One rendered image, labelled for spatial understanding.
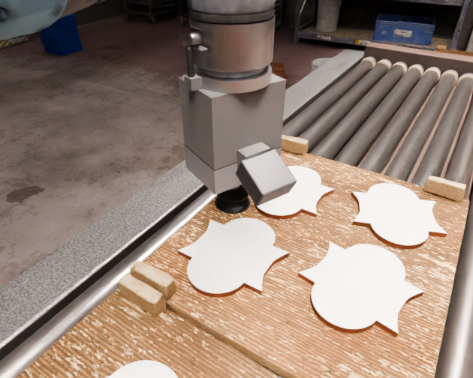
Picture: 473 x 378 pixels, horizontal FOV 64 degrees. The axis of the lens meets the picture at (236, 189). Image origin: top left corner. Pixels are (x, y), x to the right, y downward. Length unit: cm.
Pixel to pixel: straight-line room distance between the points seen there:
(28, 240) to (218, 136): 186
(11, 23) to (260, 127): 23
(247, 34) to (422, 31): 464
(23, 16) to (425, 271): 49
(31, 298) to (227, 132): 33
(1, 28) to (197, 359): 33
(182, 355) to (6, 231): 190
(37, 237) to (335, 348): 186
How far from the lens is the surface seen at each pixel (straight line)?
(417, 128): 94
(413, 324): 49
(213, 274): 48
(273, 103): 38
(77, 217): 219
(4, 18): 23
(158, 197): 66
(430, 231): 60
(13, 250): 213
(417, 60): 141
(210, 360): 42
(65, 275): 56
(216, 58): 34
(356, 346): 45
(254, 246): 51
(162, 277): 46
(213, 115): 34
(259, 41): 34
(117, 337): 45
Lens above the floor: 130
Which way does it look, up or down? 36 degrees down
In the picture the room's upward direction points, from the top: straight up
